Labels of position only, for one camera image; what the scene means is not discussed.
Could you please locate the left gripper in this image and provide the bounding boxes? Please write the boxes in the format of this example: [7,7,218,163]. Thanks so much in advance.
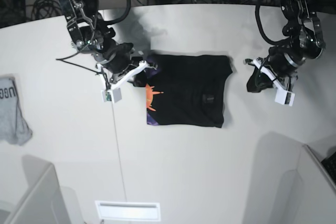
[244,47,306,93]

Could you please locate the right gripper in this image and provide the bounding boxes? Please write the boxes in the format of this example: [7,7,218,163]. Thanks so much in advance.
[94,42,158,90]

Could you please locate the black T-shirt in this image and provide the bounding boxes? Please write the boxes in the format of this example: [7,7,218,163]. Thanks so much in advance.
[145,54,233,128]

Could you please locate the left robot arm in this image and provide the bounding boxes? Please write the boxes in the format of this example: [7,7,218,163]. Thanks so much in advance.
[244,0,325,93]

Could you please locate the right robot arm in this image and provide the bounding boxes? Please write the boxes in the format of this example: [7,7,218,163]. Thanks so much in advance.
[58,0,157,90]

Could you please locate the grey T-shirt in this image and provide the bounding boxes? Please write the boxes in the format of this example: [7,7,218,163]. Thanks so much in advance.
[1,77,33,146]

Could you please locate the black keyboard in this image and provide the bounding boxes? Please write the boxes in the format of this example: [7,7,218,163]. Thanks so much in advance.
[321,153,336,183]

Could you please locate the white partition right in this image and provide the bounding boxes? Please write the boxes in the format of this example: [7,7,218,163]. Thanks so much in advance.
[269,145,335,223]

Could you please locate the white partition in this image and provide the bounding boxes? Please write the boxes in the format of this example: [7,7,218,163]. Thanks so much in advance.
[1,155,84,223]
[269,145,335,223]

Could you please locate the white partition left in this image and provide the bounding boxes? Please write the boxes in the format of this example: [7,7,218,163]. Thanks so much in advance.
[1,155,84,223]

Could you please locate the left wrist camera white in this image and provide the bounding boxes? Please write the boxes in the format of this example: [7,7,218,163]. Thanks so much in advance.
[275,89,295,106]

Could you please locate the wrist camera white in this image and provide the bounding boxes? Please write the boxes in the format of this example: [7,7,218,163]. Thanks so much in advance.
[275,89,295,106]
[101,88,122,103]

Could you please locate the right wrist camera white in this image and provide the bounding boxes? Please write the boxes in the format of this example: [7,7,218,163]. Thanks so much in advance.
[101,88,122,103]

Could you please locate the black coiled floor cable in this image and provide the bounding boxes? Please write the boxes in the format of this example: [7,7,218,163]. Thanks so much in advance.
[30,0,65,22]

